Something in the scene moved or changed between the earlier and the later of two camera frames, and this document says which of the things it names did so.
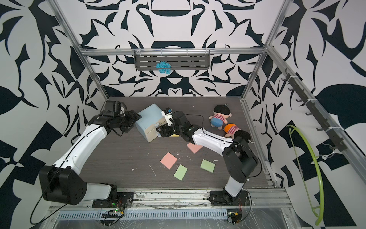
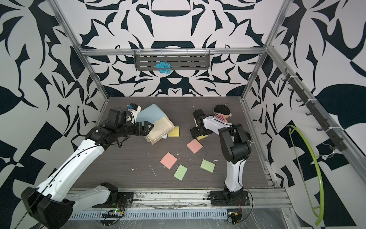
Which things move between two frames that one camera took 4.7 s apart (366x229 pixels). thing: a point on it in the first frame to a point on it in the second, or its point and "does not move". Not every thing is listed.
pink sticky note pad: x=168 y=160 does not move
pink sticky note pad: x=194 y=147 does not move
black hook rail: x=334 y=133 does not move
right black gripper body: x=173 y=129 to x=198 y=131
